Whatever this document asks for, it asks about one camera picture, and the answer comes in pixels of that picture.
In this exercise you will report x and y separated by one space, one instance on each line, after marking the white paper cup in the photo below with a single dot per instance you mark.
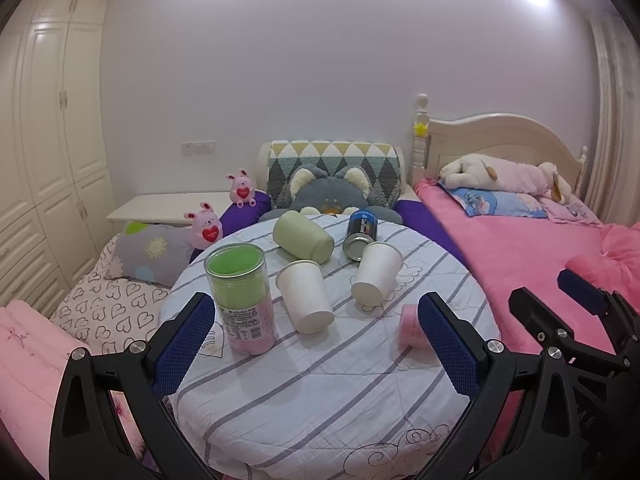
380 270
305 297

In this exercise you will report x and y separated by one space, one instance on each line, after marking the blue drink can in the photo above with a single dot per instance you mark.
361 234

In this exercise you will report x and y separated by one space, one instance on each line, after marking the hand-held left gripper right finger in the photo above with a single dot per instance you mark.
450 347

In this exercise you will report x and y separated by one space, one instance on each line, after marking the light green cup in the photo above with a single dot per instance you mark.
300 235

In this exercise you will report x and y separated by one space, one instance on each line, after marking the pink printed pillow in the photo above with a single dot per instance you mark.
570 210

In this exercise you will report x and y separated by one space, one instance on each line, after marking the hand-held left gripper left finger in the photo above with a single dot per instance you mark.
182 347

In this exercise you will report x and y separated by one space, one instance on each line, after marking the cream bed headboard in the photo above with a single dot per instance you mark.
500 135

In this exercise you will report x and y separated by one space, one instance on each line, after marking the white plush dog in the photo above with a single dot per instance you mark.
472 170

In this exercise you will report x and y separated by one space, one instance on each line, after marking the light pink quilt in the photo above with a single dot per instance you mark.
27 360

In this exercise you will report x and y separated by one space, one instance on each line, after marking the grey flower pillow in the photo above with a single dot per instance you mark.
150 250

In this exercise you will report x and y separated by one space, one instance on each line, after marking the grey cat plush cushion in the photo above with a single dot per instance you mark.
325 195

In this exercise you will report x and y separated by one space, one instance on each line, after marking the heart print bedsheet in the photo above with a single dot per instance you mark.
110 310

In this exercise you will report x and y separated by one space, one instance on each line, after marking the pink bunny toy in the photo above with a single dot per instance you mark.
206 227
242 191

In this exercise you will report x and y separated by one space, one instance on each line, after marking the blue cartoon pillow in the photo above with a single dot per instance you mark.
495 202

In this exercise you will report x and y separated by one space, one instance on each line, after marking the white wardrobe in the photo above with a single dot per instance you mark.
50 110

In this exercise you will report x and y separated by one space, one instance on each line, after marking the pink cup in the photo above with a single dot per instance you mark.
410 327

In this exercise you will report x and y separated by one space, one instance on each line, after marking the white curtain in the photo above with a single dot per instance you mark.
612 120

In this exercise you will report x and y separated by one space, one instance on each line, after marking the pink fleece blanket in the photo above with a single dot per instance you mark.
510 255

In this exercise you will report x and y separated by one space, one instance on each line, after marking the white bedside table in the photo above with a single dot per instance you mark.
165 205

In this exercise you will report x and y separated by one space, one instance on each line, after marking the diamond pattern cushion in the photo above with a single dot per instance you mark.
325 152

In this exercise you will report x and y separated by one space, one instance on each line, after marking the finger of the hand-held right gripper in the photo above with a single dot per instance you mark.
545 312
582 290

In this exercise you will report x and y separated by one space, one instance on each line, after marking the clear tube with green lid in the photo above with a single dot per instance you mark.
240 305

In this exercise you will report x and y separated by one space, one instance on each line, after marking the yellow star ornament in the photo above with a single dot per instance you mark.
421 128

